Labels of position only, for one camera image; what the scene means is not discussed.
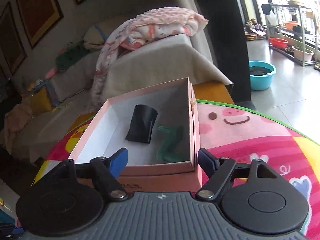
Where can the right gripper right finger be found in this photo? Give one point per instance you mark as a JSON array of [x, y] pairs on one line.
[[219, 172]]

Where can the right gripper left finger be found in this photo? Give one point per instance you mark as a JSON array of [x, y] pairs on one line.
[[105, 172]]

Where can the teal plastic hand crank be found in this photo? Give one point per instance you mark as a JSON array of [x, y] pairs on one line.
[[168, 150]]

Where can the black funnel nozzle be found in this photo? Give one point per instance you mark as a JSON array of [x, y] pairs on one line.
[[142, 122]]

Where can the colourful cartoon play mat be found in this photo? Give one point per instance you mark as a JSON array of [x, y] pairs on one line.
[[274, 192]]

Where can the pink cardboard box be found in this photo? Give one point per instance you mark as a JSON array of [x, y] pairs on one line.
[[176, 106]]

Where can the yellow cushion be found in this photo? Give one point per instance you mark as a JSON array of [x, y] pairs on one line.
[[40, 102]]

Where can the blue plastic basin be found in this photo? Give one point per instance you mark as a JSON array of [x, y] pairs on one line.
[[261, 75]]

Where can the green plush pillow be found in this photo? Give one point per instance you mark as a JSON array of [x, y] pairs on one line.
[[70, 56]]

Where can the pink floral blanket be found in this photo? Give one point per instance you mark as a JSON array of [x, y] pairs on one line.
[[145, 28]]

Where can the red plastic basin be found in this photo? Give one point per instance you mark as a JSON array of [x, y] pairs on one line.
[[279, 43]]

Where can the potted green plant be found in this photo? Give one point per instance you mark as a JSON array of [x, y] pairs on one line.
[[299, 54]]

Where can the metal balcony shelf rack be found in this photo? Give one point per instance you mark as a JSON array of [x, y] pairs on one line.
[[298, 24]]

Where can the beige pillow with blue strap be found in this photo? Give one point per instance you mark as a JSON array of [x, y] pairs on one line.
[[95, 37]]

